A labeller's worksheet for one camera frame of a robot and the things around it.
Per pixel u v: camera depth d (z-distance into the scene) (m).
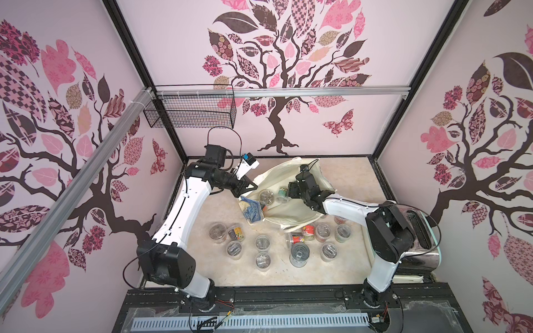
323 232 0.85
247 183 0.66
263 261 0.78
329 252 0.80
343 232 0.85
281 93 0.93
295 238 0.84
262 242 0.83
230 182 0.64
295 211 0.92
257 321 0.70
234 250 0.80
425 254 0.48
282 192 0.97
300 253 0.77
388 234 0.48
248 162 0.66
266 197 0.95
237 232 0.85
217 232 0.85
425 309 0.72
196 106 0.95
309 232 0.86
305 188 0.72
